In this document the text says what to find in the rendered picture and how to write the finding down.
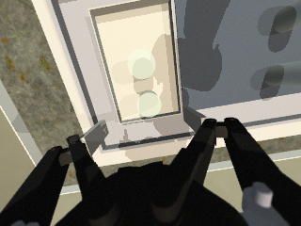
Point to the clear glass cylinder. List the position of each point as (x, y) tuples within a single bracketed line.
[(285, 74), (141, 64), (148, 104), (288, 17)]

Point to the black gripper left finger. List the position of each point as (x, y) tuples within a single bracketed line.
[(35, 201)]

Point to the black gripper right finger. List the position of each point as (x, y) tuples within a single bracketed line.
[(270, 198)]

